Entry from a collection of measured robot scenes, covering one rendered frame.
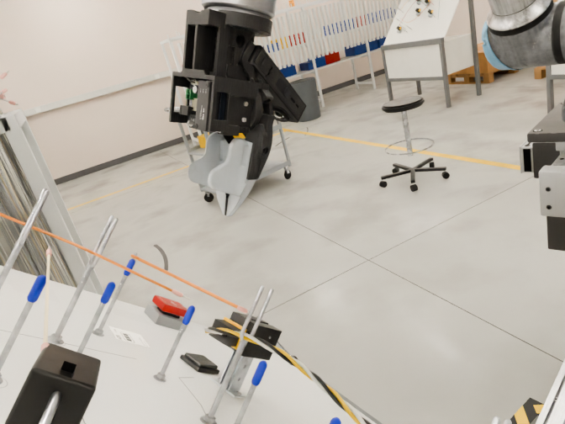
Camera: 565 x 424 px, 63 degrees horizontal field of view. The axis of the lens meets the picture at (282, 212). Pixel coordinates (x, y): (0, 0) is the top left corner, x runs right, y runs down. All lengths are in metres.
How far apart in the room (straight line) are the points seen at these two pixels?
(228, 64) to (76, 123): 8.10
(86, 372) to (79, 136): 8.33
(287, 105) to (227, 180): 0.12
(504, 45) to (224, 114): 0.71
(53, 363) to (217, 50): 0.32
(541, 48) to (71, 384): 0.97
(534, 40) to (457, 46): 5.60
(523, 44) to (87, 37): 7.94
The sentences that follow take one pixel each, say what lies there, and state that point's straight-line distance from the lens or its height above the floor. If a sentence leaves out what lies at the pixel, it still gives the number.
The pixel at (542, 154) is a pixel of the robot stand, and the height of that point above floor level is 1.05.
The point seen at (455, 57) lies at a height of 0.58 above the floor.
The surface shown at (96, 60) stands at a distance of 8.60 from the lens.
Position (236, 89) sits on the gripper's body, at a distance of 0.47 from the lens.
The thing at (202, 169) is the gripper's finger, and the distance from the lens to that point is 0.52.
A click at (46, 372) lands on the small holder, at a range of 0.28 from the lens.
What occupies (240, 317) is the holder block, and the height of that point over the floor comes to 1.16.
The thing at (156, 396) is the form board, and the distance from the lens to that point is 0.51.
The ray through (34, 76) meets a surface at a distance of 8.55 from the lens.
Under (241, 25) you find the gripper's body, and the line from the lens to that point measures 0.48.
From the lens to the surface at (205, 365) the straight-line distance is 0.64.
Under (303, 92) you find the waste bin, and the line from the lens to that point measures 7.48.
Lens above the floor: 1.47
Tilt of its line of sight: 21 degrees down
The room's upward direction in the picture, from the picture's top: 15 degrees counter-clockwise
